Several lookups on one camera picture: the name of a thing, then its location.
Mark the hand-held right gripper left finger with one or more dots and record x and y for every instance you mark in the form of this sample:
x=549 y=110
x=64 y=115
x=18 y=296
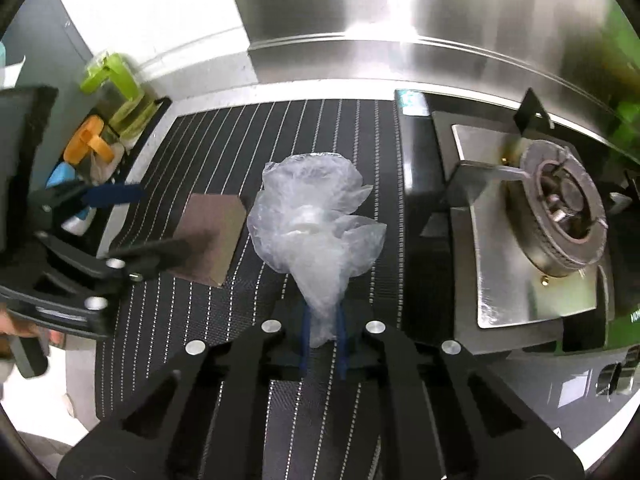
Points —
x=304 y=345

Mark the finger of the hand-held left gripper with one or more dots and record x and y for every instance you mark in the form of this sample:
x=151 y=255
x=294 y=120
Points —
x=112 y=195
x=150 y=255

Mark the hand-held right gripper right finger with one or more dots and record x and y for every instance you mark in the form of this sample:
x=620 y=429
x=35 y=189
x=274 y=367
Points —
x=342 y=355

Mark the brown rectangular block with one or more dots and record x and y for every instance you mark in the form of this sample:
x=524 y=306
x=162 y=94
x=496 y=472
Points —
x=210 y=230

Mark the clear plastic bag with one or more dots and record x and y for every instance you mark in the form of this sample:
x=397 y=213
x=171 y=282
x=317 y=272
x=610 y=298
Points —
x=310 y=230

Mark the person's left hand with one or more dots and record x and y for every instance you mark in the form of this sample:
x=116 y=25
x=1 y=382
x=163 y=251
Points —
x=12 y=327

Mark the clear container with blue lid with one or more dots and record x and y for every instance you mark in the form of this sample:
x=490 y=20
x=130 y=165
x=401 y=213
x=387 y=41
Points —
x=62 y=175

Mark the clear container with orange lid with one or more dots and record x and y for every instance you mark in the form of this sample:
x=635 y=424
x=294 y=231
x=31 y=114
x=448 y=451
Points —
x=82 y=142

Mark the black tray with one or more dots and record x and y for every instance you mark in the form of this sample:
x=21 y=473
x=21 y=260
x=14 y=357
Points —
x=160 y=110

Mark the clear pitcher with green lid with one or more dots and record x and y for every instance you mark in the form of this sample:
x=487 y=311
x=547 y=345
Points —
x=120 y=80

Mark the black striped mat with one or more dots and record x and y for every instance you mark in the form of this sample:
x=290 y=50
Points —
x=300 y=125

